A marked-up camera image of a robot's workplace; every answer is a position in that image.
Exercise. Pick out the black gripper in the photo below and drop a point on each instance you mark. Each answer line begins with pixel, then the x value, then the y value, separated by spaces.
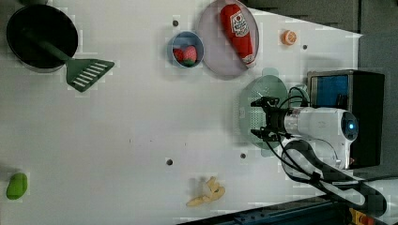
pixel 275 118

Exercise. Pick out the light green strainer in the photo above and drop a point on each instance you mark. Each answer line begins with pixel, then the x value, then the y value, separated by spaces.
pixel 268 85

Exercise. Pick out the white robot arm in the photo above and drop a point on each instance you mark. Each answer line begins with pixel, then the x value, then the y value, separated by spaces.
pixel 317 153

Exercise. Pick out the orange slice toy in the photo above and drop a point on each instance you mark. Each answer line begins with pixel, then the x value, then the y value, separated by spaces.
pixel 289 37

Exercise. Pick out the red toy strawberry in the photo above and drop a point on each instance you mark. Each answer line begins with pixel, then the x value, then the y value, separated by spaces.
pixel 186 57

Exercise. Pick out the red ketchup bottle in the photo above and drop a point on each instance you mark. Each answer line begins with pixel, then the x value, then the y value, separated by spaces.
pixel 237 31

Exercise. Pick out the black toaster oven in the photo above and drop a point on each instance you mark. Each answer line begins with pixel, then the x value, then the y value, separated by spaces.
pixel 359 92

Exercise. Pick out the dark green spatula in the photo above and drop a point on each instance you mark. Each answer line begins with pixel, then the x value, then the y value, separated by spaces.
pixel 81 73

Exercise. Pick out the green toy pepper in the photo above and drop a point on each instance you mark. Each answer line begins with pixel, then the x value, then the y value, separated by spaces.
pixel 17 186

